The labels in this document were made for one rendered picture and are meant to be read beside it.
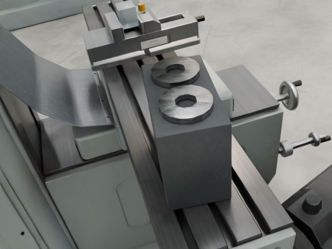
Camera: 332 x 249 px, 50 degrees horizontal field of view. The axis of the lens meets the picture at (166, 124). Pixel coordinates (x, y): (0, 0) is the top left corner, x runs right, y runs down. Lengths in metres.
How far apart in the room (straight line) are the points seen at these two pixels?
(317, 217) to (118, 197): 0.61
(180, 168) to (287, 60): 2.29
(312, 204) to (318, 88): 1.60
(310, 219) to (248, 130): 0.35
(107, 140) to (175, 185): 0.47
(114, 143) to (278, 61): 1.93
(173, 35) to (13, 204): 0.67
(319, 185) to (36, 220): 0.84
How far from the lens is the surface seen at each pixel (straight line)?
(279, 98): 1.41
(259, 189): 0.71
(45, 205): 1.15
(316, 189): 1.15
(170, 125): 0.56
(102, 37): 1.13
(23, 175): 1.05
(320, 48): 3.00
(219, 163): 0.61
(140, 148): 0.80
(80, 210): 1.24
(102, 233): 1.36
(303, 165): 2.02
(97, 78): 1.20
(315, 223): 1.05
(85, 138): 1.04
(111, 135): 1.05
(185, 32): 1.14
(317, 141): 1.42
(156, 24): 1.09
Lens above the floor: 1.46
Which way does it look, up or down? 40 degrees down
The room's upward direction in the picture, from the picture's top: 9 degrees counter-clockwise
